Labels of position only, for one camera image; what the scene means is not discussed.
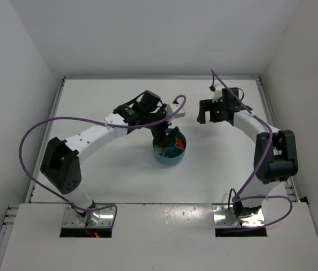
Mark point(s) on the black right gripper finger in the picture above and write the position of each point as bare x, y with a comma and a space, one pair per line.
204, 106
215, 116

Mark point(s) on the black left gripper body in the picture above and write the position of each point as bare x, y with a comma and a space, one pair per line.
162, 135

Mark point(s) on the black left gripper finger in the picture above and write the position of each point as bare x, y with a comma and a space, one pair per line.
159, 135
170, 138

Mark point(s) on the large red lego brick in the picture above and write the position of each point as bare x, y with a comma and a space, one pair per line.
179, 143

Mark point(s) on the cream lego brick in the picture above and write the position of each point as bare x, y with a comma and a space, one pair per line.
158, 149

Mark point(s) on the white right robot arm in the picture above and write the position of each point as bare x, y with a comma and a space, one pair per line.
275, 153

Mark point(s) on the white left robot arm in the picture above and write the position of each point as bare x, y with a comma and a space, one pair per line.
63, 158

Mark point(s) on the teal round divided container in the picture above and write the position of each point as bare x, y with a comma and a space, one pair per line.
171, 155

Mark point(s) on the white front cover board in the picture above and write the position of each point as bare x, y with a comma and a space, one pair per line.
158, 237

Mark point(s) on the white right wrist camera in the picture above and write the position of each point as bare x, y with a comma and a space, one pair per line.
216, 90

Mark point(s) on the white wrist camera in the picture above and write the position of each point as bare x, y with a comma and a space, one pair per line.
216, 90
175, 110

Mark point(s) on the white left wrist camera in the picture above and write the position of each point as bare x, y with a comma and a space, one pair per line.
175, 110

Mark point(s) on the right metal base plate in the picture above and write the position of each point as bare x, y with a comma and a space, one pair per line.
224, 218

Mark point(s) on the metal base plate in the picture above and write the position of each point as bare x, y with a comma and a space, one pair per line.
224, 218
103, 218

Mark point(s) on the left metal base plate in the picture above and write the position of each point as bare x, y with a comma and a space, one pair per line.
103, 218

